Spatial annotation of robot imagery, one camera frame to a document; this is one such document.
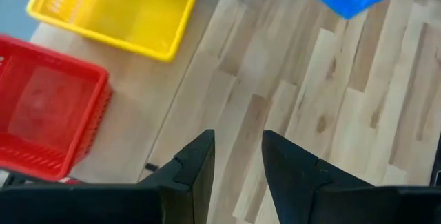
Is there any yellow plastic basket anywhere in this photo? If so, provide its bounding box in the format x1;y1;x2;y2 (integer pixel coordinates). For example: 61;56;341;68
26;0;206;63

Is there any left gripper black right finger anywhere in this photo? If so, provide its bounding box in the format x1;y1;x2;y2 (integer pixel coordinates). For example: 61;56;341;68
261;130;375;224

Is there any red plastic basket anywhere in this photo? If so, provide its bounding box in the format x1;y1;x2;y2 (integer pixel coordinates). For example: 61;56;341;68
0;33;113;183

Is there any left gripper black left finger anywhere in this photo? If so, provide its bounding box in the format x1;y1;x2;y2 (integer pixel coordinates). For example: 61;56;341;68
137;129;216;224

